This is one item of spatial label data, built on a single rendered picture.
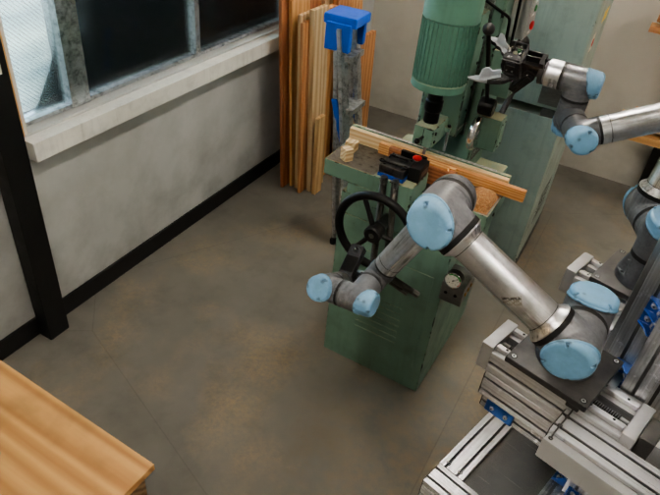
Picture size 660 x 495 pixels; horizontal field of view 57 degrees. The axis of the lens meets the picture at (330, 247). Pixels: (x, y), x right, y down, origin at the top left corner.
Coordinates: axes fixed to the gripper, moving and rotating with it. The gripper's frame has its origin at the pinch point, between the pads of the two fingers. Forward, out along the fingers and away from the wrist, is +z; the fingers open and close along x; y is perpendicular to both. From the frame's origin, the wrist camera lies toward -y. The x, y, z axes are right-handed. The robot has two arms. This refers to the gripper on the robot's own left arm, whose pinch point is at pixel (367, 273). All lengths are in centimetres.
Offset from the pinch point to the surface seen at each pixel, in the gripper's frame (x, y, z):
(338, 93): -65, -60, 70
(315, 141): -98, -36, 123
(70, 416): -45, 52, -67
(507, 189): 29, -38, 24
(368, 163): -17.1, -33.7, 15.5
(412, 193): 6.2, -28.4, 2.0
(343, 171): -23.6, -28.7, 10.8
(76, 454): -35, 56, -73
